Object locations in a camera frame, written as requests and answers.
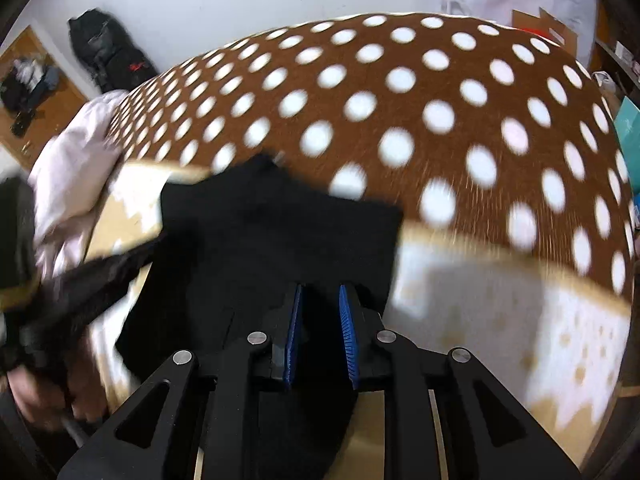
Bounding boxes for black pants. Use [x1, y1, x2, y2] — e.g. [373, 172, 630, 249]
[114, 153, 406, 480]

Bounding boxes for person's left hand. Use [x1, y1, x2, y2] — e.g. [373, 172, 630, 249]
[8, 337, 107, 431]

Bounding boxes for white pillow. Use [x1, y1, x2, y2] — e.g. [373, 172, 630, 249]
[28, 90, 127, 280]

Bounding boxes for brown polka dot blanket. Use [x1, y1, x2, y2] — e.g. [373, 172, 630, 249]
[89, 13, 636, 466]

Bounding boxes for clear plastic bottle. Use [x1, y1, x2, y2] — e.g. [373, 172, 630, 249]
[439, 0, 472, 16]

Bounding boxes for cardboard box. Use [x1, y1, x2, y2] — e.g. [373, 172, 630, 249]
[512, 8, 578, 55]

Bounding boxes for cluttered wooden shelf unit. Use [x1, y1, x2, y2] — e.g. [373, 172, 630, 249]
[589, 0, 639, 188]

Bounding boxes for black bag on wall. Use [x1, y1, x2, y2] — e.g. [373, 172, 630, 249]
[67, 9, 158, 93]

